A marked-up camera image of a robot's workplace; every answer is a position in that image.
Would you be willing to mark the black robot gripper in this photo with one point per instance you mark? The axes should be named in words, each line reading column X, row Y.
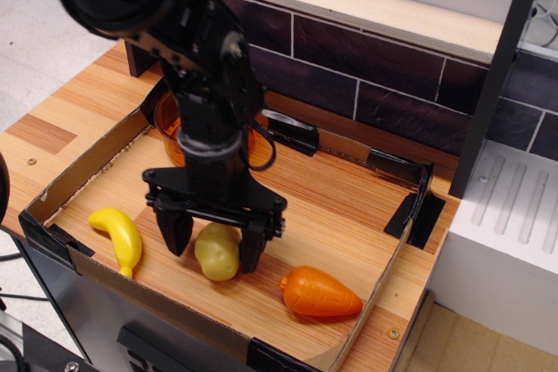
column 216, row 186

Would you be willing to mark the light wooden shelf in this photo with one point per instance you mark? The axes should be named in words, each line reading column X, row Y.
column 411, row 22

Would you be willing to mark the black toy oven handle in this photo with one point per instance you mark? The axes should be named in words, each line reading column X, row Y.
column 145, row 350

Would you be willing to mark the black vertical post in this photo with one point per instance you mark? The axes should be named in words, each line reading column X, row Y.
column 518, row 14

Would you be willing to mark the yellow plastic toy potato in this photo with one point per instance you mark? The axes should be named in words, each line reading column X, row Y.
column 217, row 251

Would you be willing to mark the orange plastic toy carrot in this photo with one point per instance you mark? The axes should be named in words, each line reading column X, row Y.
column 310, row 291

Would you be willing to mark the yellow plastic toy banana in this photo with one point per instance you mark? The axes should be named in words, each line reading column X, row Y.
column 125, row 237

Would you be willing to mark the cardboard fence with black tape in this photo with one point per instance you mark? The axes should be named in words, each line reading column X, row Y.
column 349, row 210

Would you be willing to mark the transparent orange plastic pot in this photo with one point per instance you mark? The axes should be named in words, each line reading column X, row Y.
column 166, row 118

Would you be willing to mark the dark tiled backsplash panel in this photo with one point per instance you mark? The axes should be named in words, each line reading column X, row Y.
column 412, row 92

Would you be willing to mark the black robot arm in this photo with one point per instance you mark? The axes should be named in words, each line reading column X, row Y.
column 206, row 65

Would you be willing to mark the white ribbed drainboard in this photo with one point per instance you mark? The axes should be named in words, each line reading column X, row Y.
column 498, row 265

